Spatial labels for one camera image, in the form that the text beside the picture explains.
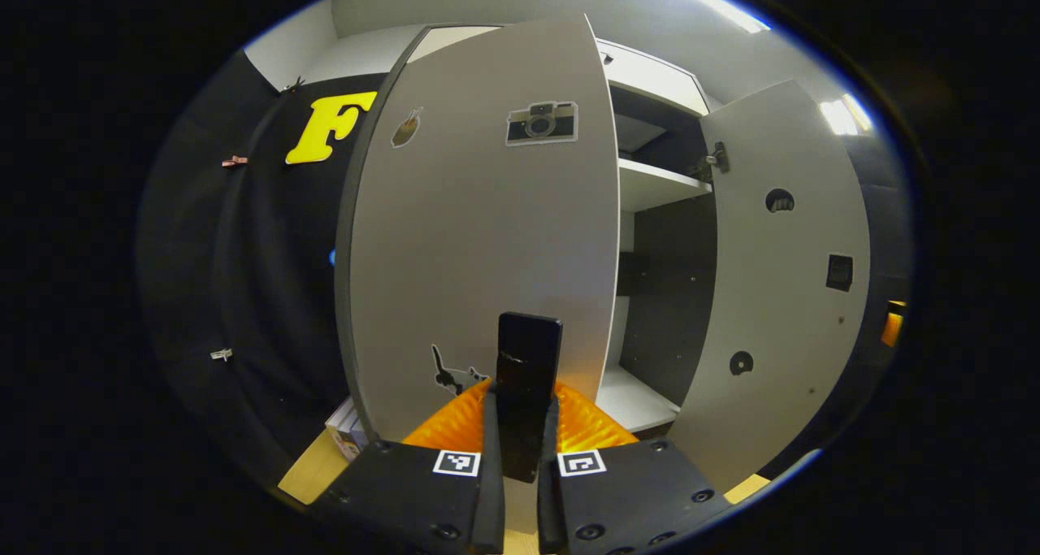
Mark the small ceiling light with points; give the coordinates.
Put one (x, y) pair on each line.
(845, 116)

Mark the white clip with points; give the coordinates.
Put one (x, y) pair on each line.
(221, 353)

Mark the pink clip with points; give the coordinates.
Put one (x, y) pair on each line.
(235, 162)

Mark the beige cabinet drawer front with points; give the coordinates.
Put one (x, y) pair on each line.
(658, 75)

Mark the long ceiling light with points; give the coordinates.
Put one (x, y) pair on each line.
(715, 2)

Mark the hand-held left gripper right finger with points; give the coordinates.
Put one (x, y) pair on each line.
(634, 490)

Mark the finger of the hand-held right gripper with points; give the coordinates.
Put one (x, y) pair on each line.
(892, 327)

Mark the white cabinet shelf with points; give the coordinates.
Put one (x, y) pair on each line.
(658, 183)
(638, 401)

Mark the beige cabinet door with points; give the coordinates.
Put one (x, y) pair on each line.
(471, 238)
(780, 311)

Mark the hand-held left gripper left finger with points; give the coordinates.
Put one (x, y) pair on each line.
(406, 490)

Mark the metal door hinge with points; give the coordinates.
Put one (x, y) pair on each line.
(717, 158)

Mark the black clip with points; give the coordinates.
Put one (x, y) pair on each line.
(293, 84)

